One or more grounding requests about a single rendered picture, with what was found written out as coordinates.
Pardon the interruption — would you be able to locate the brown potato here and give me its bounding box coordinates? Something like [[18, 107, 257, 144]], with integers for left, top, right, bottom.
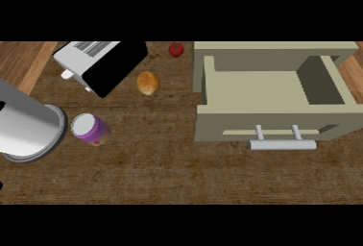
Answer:
[[136, 70, 161, 97]]

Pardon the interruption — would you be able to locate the beige cabinet body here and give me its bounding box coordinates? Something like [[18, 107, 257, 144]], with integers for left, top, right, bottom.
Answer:
[[192, 40, 360, 94]]

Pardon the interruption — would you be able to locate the beige drawer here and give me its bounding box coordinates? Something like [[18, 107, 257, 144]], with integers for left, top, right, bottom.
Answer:
[[195, 55, 363, 142]]

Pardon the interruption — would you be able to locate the purple can with white lid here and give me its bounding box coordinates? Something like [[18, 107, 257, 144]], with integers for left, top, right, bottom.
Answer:
[[69, 112, 114, 148]]

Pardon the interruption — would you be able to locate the white and black toaster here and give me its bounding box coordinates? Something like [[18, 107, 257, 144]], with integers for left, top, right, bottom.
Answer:
[[53, 40, 149, 99]]

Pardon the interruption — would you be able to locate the grey drawer handle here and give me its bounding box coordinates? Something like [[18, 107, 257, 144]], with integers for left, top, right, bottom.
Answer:
[[248, 124, 317, 151]]

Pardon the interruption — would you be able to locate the red strawberry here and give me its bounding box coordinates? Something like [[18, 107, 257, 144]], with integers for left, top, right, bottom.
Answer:
[[168, 41, 186, 59]]

